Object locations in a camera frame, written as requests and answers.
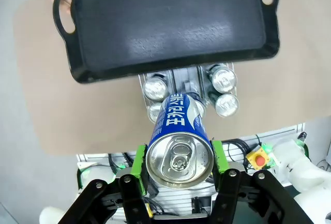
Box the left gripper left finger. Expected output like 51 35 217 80
58 143 156 224

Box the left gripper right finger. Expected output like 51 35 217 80
209 140 315 224

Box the blue Pocari Sweat can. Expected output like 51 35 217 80
185 89 208 120
145 93 215 190

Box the green Chilsung cider can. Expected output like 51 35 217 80
210 93 240 117
206 63 238 93

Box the black serving tray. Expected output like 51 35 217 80
52 0 281 84

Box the yellow emergency stop button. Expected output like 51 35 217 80
245 147 271 171

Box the black Pepsi can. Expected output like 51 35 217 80
142 75 169 102
147 101 163 124

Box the white clear can rack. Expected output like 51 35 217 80
137 62 240 124

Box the black cable bundle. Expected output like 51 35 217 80
221 138 250 169

